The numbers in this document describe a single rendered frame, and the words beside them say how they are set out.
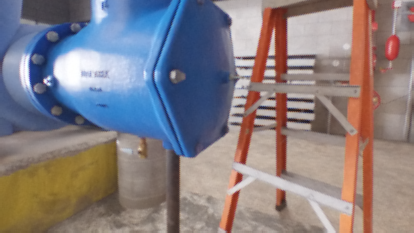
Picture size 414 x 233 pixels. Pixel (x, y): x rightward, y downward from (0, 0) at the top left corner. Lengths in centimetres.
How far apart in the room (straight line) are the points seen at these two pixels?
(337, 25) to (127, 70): 369
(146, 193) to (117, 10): 109
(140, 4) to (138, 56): 20
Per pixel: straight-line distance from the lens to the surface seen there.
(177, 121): 57
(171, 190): 94
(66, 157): 145
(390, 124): 414
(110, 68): 69
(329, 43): 397
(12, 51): 141
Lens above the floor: 83
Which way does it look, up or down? 6 degrees down
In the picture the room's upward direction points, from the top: 1 degrees clockwise
